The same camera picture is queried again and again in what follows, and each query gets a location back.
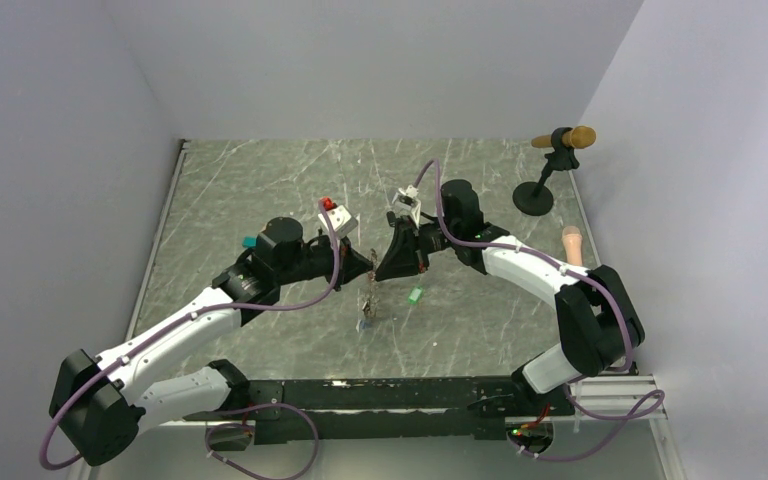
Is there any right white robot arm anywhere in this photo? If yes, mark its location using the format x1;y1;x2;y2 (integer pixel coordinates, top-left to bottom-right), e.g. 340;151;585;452
375;179;645;416

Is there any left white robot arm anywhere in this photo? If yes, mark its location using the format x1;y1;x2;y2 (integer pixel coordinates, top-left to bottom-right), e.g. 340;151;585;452
49;207;373;466

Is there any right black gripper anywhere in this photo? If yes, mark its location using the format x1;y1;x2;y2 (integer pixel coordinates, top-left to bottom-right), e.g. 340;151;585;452
375;216;460;283

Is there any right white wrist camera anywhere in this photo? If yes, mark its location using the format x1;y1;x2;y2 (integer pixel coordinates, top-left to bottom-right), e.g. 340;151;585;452
392;185;422;226

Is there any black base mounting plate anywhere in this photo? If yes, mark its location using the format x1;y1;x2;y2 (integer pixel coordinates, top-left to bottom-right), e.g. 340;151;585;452
182;376;577;446

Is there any aluminium frame rail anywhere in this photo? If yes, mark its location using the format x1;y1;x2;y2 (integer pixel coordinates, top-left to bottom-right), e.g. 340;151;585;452
561;375;667;421

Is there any green tagged key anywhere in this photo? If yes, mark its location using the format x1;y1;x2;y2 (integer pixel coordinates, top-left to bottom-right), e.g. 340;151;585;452
408;286;423;305

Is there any round metal keyring disc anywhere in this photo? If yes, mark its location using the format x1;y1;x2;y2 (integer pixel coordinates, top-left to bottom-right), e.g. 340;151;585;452
360;248;379;327

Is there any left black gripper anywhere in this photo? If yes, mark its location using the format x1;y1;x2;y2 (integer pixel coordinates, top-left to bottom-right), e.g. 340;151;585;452
276;232;373;292

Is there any gold microphone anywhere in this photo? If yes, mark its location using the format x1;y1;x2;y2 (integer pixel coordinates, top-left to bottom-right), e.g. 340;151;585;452
531;125;597;149

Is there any pink cylindrical object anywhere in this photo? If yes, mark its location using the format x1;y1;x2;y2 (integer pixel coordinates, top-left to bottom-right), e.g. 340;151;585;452
561;226;584;266

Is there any purple cable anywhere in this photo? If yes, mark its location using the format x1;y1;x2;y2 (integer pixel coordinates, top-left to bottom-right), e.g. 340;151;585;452
413;158;666;464
39;198;346;472

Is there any black microphone stand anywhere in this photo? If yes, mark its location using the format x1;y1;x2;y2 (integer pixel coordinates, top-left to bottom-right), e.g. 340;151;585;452
512;143;580;216

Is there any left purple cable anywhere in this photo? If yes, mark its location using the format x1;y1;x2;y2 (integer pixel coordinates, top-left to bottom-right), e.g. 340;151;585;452
39;198;346;472

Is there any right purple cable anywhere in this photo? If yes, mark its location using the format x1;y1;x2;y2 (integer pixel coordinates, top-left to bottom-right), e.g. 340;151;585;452
413;158;666;464

